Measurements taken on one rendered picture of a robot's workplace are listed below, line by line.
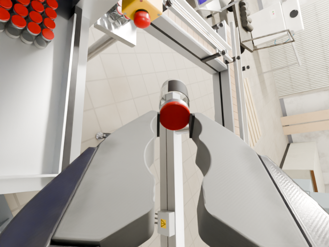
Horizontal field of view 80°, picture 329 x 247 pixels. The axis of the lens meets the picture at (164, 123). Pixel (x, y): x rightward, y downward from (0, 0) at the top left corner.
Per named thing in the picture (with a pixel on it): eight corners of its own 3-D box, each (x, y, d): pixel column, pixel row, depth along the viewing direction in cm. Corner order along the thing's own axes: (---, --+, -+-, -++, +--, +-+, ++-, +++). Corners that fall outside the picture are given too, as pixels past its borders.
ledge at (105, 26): (96, -17, 55) (100, -22, 54) (132, 9, 65) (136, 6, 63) (93, 27, 52) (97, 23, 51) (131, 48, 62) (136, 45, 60)
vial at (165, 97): (188, 78, 16) (193, 101, 12) (185, 103, 17) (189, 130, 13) (160, 77, 16) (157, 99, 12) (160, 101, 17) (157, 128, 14)
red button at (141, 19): (129, 11, 47) (141, 1, 44) (142, 19, 50) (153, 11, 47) (129, 24, 46) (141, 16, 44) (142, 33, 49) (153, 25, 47)
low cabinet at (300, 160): (297, 186, 687) (325, 188, 638) (291, 225, 536) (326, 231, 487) (287, 143, 668) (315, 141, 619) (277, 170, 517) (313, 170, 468)
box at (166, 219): (157, 210, 115) (169, 213, 109) (162, 209, 118) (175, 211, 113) (157, 233, 112) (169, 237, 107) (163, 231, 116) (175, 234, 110)
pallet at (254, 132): (227, 83, 343) (234, 81, 335) (242, 78, 408) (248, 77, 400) (244, 151, 357) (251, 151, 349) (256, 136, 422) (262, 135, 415)
